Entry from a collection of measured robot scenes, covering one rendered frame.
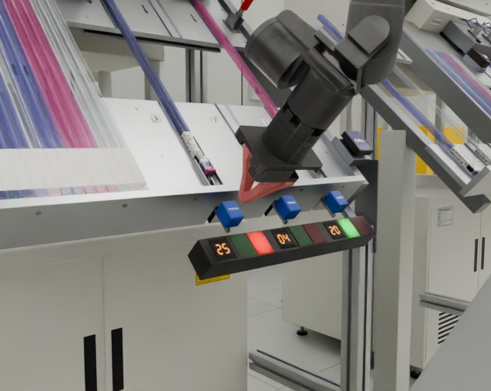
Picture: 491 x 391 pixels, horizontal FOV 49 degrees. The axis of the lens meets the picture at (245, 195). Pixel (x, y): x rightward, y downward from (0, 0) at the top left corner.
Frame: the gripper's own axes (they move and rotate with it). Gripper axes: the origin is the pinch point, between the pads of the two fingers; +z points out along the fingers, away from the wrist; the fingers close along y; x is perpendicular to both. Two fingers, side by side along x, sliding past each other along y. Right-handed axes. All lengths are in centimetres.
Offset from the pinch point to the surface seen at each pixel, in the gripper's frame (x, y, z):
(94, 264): -14.3, 3.8, 36.0
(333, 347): -4, -114, 103
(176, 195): -2.4, 8.2, 2.5
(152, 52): -70, -27, 28
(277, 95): -29.5, -29.6, 6.2
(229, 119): -19.3, -10.7, 4.3
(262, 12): -206, -185, 79
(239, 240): 3.5, -0.3, 5.2
